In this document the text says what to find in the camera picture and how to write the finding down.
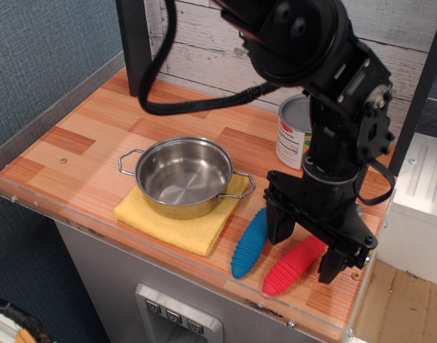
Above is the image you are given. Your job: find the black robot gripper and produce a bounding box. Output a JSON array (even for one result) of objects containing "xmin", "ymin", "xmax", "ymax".
[{"xmin": 264, "ymin": 169, "xmax": 378, "ymax": 284}]

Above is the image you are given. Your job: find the red handled metal spoon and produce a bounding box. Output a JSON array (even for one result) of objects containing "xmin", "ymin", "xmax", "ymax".
[{"xmin": 262, "ymin": 235, "xmax": 327, "ymax": 297}]

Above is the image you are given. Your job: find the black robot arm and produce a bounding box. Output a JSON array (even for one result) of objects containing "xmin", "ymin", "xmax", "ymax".
[{"xmin": 221, "ymin": 1, "xmax": 395, "ymax": 284}]

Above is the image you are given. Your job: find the silver steel pan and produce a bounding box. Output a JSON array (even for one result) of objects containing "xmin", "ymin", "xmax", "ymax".
[{"xmin": 118, "ymin": 136, "xmax": 256, "ymax": 219}]

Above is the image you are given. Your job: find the white cabinet at right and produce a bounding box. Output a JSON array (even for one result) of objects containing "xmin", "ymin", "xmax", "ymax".
[{"xmin": 377, "ymin": 134, "xmax": 437, "ymax": 284}]

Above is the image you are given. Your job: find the toy food can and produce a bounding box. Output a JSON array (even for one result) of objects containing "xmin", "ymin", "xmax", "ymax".
[{"xmin": 275, "ymin": 95, "xmax": 312, "ymax": 170}]

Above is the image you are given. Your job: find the silver dispenser button panel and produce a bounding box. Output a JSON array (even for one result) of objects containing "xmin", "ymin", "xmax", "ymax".
[{"xmin": 135, "ymin": 283, "xmax": 225, "ymax": 343}]

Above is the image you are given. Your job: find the yellow folded cloth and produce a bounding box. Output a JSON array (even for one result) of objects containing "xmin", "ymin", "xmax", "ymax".
[{"xmin": 113, "ymin": 187, "xmax": 246, "ymax": 257}]

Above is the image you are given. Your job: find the grey toy kitchen cabinet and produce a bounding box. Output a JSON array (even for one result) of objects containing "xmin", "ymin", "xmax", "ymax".
[{"xmin": 57, "ymin": 222, "xmax": 345, "ymax": 342}]

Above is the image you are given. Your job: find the orange object bottom left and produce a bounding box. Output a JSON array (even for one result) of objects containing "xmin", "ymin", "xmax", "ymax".
[{"xmin": 14, "ymin": 329, "xmax": 41, "ymax": 343}]

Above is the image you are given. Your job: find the blue handled metal fork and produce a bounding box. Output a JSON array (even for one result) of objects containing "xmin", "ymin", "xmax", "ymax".
[{"xmin": 230, "ymin": 208, "xmax": 268, "ymax": 279}]

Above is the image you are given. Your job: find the dark grey right post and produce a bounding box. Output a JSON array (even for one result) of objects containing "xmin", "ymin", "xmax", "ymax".
[{"xmin": 388, "ymin": 29, "xmax": 437, "ymax": 176}]

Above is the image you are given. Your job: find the dark grey post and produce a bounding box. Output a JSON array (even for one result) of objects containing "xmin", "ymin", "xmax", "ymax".
[
  {"xmin": 388, "ymin": 29, "xmax": 437, "ymax": 176},
  {"xmin": 115, "ymin": 0, "xmax": 152, "ymax": 96}
]

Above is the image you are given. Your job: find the dark grey left post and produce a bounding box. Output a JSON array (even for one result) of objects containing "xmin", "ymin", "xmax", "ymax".
[{"xmin": 115, "ymin": 0, "xmax": 152, "ymax": 96}]

